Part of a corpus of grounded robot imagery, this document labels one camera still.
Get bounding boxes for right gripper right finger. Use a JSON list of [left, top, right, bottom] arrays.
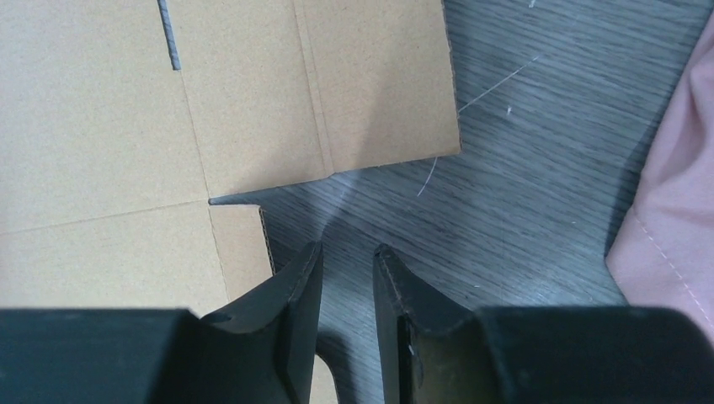
[[373, 244, 503, 403]]

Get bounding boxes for brown cardboard box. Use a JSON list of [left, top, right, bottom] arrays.
[[1, 1, 461, 403]]

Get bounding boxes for pink shorts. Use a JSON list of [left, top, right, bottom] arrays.
[[606, 20, 713, 337]]

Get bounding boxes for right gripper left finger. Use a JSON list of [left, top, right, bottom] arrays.
[[198, 242, 323, 403]]

